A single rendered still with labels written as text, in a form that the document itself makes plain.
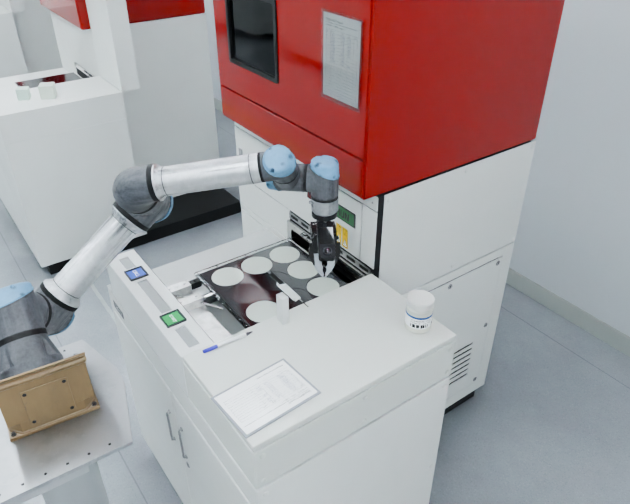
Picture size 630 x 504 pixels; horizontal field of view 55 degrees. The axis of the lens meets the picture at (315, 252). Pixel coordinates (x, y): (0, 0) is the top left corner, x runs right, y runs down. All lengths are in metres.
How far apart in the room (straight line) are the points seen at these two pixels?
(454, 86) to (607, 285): 1.71
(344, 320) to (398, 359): 0.20
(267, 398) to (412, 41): 0.93
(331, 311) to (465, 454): 1.15
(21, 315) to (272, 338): 0.61
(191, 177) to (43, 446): 0.74
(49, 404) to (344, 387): 0.72
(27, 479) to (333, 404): 0.72
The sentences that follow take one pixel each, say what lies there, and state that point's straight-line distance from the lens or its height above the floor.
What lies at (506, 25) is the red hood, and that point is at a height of 1.62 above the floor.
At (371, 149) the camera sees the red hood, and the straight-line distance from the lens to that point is 1.61.
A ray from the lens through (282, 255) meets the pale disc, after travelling 2.02.
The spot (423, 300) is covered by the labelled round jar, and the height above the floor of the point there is 1.06.
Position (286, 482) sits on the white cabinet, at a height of 0.79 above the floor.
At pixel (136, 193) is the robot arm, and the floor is 1.31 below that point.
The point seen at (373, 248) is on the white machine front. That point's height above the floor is 1.05.
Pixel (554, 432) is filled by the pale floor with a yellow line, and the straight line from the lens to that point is 2.82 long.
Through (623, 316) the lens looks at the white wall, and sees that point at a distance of 3.24.
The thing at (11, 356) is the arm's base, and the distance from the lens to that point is 1.62.
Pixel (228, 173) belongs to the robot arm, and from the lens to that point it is 1.50.
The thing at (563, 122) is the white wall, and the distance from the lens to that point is 3.08.
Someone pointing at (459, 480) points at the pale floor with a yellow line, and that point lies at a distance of 2.55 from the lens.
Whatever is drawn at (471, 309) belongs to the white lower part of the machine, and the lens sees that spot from 2.36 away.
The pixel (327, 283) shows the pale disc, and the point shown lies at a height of 0.90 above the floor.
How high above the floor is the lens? 2.01
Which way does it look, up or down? 33 degrees down
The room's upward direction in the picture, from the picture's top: straight up
